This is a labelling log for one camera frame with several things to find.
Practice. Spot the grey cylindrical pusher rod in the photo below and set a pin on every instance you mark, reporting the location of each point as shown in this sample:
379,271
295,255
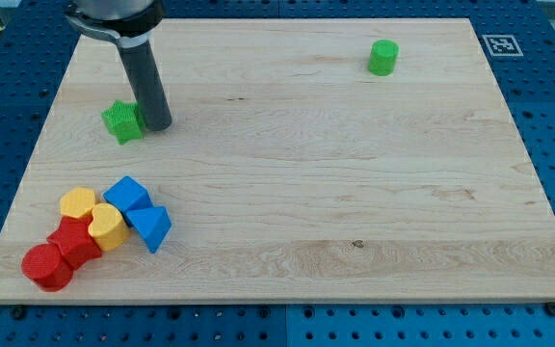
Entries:
144,78

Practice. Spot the yellow heart block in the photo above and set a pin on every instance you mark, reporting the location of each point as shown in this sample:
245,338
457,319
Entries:
108,228

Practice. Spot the light wooden board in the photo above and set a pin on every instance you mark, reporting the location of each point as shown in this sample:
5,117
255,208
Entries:
294,175

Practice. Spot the green cylinder block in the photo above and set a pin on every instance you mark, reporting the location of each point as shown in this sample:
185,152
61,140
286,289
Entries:
383,57

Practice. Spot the white fiducial marker tag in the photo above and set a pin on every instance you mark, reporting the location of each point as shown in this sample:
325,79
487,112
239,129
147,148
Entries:
500,45

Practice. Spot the blue cube block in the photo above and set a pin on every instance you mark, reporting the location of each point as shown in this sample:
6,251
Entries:
127,194

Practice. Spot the black bolt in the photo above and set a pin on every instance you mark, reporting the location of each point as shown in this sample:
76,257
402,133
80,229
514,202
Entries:
550,308
18,313

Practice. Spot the black bolt front left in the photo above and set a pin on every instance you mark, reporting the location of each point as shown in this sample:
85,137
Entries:
18,313

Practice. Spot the green star block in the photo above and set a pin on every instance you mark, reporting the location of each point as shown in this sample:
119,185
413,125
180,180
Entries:
124,121

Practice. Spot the black bolt front right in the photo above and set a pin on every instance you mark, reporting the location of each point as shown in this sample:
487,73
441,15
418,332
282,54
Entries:
550,308

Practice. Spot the blue triangular prism block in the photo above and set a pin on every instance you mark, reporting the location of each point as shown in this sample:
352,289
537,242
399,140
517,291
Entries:
153,224

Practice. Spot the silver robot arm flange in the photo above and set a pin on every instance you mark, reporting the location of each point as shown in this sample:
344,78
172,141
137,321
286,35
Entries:
124,23

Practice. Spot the red star-shaped block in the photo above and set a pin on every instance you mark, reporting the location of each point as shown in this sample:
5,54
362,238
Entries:
74,242

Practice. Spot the red cylinder block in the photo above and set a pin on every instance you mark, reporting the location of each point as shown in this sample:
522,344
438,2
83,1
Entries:
45,266

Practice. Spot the yellow hexagon block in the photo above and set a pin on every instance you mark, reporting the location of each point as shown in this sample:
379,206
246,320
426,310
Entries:
78,203

